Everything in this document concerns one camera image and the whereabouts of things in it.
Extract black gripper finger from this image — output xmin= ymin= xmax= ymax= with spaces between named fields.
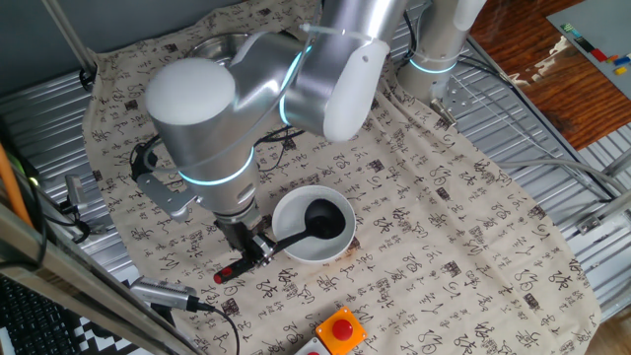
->
xmin=239 ymin=248 xmax=273 ymax=270
xmin=248 ymin=231 xmax=278 ymax=255

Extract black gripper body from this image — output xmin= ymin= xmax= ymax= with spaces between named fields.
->
xmin=214 ymin=214 xmax=263 ymax=260

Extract black ladle with red trim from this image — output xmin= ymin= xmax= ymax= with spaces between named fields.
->
xmin=213 ymin=198 xmax=348 ymax=286

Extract white bowl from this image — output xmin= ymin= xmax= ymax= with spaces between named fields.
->
xmin=271 ymin=184 xmax=357 ymax=265

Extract grey box with mushroom button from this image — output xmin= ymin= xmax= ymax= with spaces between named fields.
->
xmin=294 ymin=337 xmax=331 ymax=355

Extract orange box with red button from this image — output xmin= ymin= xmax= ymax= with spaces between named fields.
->
xmin=315 ymin=306 xmax=369 ymax=355

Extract black white checkerboard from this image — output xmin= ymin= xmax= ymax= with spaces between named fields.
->
xmin=72 ymin=315 xmax=149 ymax=355

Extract calligraphy print tablecloth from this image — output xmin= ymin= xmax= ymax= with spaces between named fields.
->
xmin=81 ymin=0 xmax=602 ymax=355

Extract black keyboard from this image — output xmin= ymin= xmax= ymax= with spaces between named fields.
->
xmin=0 ymin=275 xmax=84 ymax=355

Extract orange pole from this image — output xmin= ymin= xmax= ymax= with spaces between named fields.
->
xmin=0 ymin=142 xmax=34 ymax=229

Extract thin metal rod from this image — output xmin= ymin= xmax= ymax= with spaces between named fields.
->
xmin=40 ymin=0 xmax=99 ymax=76

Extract wooden table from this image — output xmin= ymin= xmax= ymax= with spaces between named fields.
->
xmin=467 ymin=0 xmax=631 ymax=152

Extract grey board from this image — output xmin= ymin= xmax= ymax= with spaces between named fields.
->
xmin=545 ymin=0 xmax=631 ymax=101

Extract black camera cable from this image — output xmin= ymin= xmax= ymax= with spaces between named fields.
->
xmin=195 ymin=301 xmax=242 ymax=355

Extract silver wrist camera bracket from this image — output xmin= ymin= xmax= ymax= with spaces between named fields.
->
xmin=130 ymin=142 xmax=199 ymax=224

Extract grey depth camera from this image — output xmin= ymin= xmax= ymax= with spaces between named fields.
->
xmin=128 ymin=275 xmax=201 ymax=313

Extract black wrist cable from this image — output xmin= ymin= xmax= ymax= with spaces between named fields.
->
xmin=253 ymin=125 xmax=308 ymax=175

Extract small grey camera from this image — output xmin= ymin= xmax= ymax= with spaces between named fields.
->
xmin=62 ymin=174 xmax=90 ymax=214

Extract aluminium frame bar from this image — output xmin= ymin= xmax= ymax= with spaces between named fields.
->
xmin=0 ymin=200 xmax=204 ymax=355

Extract steel pot with black handle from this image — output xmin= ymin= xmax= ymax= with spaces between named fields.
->
xmin=186 ymin=32 xmax=253 ymax=69

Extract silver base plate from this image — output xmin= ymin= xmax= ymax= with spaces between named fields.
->
xmin=427 ymin=73 xmax=475 ymax=130

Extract black base cable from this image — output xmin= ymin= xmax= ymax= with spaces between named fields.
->
xmin=456 ymin=52 xmax=616 ymax=202

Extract grey cable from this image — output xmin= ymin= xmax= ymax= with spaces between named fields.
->
xmin=495 ymin=156 xmax=631 ymax=194

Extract metal corner bracket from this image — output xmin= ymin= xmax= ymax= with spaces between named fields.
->
xmin=574 ymin=189 xmax=631 ymax=236

